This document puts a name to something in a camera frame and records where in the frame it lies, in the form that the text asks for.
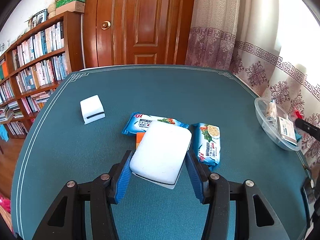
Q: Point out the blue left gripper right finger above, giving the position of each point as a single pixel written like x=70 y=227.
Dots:
x=198 y=177

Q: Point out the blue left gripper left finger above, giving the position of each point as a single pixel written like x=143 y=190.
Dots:
x=120 y=175

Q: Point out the blue cracker packet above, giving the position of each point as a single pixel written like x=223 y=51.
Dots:
x=139 y=122
x=206 y=144

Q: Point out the large white sponge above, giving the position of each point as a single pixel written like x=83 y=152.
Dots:
x=160 y=155

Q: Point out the orange yellow block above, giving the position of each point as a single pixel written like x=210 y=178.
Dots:
x=139 y=137

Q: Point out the small white sponge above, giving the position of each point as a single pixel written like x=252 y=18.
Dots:
x=92 y=109

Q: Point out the clear snack bag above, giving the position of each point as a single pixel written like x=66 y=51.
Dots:
x=271 y=110

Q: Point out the clear plastic bowl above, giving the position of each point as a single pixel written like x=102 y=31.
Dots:
x=271 y=126

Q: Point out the white blue medicine box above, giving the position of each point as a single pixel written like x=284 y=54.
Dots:
x=286 y=130

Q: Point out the red balloon glue packet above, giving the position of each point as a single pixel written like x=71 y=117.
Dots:
x=297 y=114

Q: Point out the wooden bookshelf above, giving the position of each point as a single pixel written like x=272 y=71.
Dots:
x=34 y=66

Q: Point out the patterned curtain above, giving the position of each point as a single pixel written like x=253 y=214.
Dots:
x=271 y=45

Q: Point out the brass door knob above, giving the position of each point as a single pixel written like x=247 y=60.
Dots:
x=105 y=25

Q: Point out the wooden door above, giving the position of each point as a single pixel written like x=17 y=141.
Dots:
x=141 y=32

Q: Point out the brown strap wristwatch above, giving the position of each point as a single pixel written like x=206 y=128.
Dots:
x=307 y=189

